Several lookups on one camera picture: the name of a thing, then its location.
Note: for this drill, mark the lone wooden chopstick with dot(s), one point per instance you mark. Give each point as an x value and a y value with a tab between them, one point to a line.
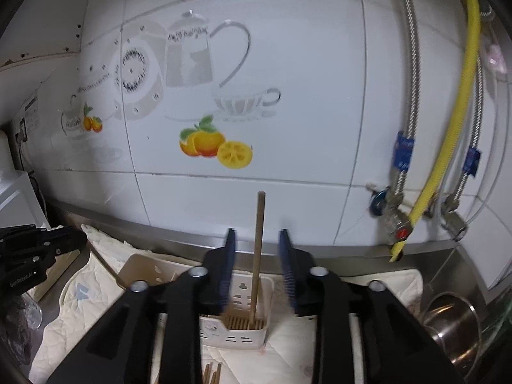
258	242

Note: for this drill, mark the beige plastic utensil holder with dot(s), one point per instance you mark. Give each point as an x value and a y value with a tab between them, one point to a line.
230	329

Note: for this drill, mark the chrome angle valve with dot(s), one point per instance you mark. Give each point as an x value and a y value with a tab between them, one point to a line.
445	213

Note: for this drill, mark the short wooden chopstick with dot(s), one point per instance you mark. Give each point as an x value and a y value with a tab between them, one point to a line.
207	373

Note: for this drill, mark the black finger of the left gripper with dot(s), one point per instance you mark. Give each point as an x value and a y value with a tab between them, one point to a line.
64	240

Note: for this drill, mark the bagged disposable chopsticks pack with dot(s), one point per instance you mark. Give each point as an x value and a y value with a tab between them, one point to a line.
53	274

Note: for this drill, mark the white thin water tube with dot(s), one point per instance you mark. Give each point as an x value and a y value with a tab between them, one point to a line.
482	147

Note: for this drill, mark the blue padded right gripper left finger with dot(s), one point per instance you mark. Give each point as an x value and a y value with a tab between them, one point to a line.
120	346

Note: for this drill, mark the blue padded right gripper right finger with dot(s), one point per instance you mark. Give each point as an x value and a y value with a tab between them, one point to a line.
362	331

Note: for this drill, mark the red handled angle valve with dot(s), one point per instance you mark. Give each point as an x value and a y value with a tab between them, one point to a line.
386	205

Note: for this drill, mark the steel saucepan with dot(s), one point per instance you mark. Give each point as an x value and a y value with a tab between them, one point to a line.
453	323

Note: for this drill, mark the white quilted patterned mat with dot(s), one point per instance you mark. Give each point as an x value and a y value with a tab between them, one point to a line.
285	358

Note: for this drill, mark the wall power socket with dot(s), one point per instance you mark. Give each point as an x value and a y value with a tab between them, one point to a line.
22	135

